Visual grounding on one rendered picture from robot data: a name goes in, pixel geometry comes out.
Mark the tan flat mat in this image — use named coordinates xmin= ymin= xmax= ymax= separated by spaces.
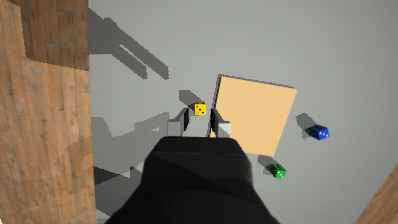
xmin=215 ymin=77 xmax=297 ymax=156

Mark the yellow die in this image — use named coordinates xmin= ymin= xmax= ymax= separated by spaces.
xmin=194 ymin=102 xmax=206 ymax=115

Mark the blue die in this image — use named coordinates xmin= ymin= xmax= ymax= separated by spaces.
xmin=308 ymin=125 xmax=329 ymax=140

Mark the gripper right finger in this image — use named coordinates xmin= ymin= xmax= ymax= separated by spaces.
xmin=210 ymin=108 xmax=231 ymax=138

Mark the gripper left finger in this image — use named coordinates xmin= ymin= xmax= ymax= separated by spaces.
xmin=167 ymin=108 xmax=189 ymax=136

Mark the green die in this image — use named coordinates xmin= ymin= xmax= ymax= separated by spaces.
xmin=270 ymin=164 xmax=286 ymax=179

